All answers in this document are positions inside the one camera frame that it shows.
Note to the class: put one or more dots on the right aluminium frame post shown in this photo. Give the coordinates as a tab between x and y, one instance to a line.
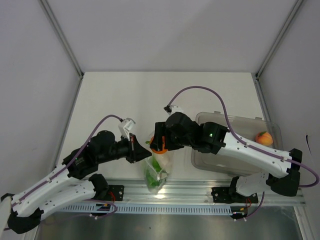
280	36

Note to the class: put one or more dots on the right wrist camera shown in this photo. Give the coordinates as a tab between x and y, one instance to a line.
171	109

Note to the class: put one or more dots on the left aluminium frame post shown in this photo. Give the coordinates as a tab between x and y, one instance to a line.
52	19

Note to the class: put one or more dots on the clear plastic food container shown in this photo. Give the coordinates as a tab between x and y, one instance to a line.
246	127

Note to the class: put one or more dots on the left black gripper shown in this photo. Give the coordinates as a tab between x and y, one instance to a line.
136	152

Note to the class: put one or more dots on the peach fruit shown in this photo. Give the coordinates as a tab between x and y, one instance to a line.
264	138

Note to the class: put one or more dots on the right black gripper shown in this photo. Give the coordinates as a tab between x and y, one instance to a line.
157	143

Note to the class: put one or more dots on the aluminium mounting rail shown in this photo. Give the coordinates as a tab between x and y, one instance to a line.
187	192

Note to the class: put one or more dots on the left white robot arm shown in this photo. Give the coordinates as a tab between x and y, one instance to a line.
74	180

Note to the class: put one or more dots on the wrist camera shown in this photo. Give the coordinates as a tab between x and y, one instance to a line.
171	109
125	127

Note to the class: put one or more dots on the clear zip top bag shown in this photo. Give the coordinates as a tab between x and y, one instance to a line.
163	175

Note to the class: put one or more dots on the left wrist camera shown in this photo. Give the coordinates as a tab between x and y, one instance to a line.
125	127

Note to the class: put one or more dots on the green lettuce leaf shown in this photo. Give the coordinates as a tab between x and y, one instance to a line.
152	174

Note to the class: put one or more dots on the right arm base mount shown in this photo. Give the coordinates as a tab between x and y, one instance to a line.
225	196

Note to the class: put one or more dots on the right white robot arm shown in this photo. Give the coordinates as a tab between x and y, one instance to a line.
280	170

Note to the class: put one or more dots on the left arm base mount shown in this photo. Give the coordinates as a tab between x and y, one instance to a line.
115	193

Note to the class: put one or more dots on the aluminium frame post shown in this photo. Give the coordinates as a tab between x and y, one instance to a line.
280	36
52	19

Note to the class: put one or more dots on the orange fruit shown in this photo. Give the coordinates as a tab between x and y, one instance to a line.
162	151

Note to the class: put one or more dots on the white slotted cable duct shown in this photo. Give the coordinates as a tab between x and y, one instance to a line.
153	209

